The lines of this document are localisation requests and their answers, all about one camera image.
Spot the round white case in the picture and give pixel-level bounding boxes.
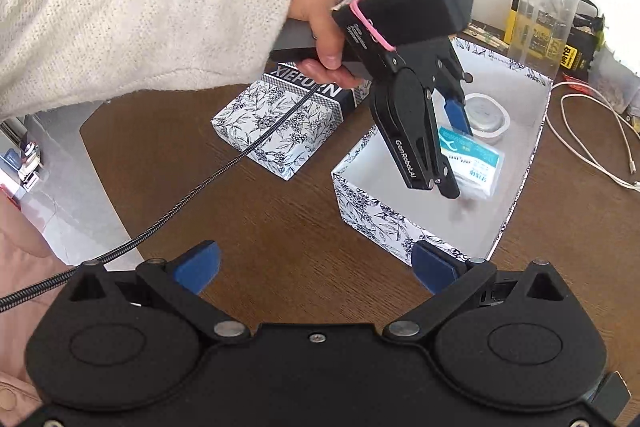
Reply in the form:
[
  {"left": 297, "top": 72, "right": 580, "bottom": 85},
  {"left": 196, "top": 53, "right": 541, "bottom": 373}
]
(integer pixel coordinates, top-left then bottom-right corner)
[{"left": 465, "top": 93, "right": 511, "bottom": 144}]

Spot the clear floss pick box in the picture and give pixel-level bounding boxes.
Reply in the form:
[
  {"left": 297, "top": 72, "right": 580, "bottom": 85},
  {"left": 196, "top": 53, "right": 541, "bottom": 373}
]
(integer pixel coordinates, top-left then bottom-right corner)
[{"left": 438, "top": 127, "right": 504, "bottom": 199}]

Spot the floral box lid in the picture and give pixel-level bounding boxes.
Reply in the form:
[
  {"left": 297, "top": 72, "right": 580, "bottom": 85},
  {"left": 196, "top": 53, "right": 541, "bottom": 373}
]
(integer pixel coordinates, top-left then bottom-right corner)
[{"left": 212, "top": 63, "right": 370, "bottom": 181}]

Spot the white knit sleeve forearm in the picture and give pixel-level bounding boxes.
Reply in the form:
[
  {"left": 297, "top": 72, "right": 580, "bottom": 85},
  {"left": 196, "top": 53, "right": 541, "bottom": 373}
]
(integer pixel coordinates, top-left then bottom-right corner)
[{"left": 1, "top": 0, "right": 292, "bottom": 117}]

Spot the person's left hand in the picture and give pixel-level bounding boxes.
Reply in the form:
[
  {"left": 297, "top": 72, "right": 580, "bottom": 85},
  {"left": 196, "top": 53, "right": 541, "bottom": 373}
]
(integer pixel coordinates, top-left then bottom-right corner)
[{"left": 288, "top": 0, "right": 362, "bottom": 89}]

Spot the floral open storage box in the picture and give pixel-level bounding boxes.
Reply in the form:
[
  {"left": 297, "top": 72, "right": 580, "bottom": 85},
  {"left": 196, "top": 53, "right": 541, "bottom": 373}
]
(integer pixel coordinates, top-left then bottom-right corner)
[{"left": 330, "top": 37, "right": 554, "bottom": 267}]

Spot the yellow black package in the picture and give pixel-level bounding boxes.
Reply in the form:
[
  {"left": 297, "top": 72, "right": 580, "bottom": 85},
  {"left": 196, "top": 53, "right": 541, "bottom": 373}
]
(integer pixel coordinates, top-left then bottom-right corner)
[{"left": 504, "top": 0, "right": 604, "bottom": 81}]

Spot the clear water jug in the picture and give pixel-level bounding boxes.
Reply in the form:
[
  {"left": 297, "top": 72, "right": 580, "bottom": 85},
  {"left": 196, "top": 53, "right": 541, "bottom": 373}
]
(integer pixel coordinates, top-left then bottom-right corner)
[{"left": 508, "top": 0, "right": 592, "bottom": 82}]

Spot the clear lidded container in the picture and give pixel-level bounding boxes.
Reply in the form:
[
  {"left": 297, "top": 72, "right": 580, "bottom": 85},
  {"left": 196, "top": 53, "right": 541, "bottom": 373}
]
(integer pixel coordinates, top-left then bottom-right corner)
[{"left": 588, "top": 46, "right": 639, "bottom": 117}]

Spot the black braided cable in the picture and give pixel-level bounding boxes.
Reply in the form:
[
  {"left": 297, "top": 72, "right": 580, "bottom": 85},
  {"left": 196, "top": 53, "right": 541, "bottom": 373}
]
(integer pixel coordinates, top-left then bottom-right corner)
[{"left": 0, "top": 82, "right": 321, "bottom": 313}]

